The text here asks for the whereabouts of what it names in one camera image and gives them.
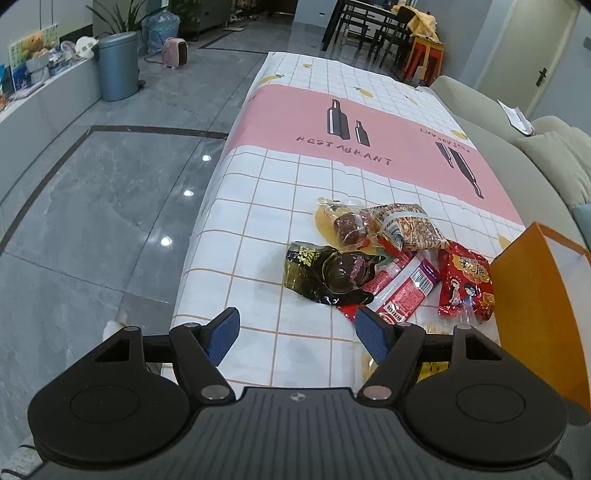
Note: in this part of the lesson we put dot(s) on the yellow snack packet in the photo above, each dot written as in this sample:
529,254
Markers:
434,370

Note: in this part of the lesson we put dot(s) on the beige sofa cushion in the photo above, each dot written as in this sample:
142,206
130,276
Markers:
558,157

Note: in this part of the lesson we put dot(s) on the dark drawer cabinet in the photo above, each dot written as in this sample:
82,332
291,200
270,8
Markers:
203,18

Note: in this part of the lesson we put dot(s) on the pink and white checked tablecloth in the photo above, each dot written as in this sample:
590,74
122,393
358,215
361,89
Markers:
286,194

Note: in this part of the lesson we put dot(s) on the red packet with cartoon figures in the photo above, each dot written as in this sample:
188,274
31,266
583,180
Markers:
461,286

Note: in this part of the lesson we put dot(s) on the blue water jug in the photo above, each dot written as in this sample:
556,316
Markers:
161,27

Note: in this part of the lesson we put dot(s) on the dark dining table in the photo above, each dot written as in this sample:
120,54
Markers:
364,7

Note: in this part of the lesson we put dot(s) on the grey trash bin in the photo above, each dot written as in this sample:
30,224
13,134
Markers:
117,69

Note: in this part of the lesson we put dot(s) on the beige sofa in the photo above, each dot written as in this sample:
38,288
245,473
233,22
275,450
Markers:
480,106

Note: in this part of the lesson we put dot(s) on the blue picture book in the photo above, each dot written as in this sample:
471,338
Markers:
14,81

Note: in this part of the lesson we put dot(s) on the light blue cushion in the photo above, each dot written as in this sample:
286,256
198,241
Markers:
584,217

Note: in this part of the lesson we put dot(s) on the spiky potted plant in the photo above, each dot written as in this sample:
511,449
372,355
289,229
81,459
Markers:
120,16

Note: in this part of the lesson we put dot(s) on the brown nut packet red-white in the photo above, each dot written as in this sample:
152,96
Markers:
406,228

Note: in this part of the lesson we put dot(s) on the pink space heater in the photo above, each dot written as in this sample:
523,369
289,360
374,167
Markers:
176,51

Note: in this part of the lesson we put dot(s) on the clear packet with brown cake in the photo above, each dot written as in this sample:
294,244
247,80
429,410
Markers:
348,228

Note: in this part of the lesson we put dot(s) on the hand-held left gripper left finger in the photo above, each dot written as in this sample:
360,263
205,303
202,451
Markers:
224,334

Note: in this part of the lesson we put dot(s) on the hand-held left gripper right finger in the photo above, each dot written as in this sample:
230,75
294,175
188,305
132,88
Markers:
371,334

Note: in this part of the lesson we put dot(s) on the red-white striped snack packet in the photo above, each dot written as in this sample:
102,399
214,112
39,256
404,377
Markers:
406,286

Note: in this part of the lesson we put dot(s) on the dark packet with braised egg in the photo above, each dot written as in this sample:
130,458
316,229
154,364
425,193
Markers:
341,274

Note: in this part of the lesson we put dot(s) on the orange plastic stools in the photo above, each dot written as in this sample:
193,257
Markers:
425,57

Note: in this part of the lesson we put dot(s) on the green picture card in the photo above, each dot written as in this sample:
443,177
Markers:
21,44

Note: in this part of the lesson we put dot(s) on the white door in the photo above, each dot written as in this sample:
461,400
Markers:
531,46

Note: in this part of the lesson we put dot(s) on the white papers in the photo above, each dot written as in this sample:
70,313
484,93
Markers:
517,117

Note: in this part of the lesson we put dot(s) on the white fluffy object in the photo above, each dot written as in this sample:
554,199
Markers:
115,327

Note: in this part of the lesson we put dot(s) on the dark dining chair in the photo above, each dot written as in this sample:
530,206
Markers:
351,27
392,41

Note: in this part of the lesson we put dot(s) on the yellow cloth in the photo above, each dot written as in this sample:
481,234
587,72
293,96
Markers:
420,21

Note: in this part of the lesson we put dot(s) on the orange paper bag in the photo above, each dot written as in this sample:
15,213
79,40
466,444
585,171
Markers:
531,300

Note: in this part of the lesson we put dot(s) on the yellow plush bear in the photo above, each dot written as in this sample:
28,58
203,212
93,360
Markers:
37,46

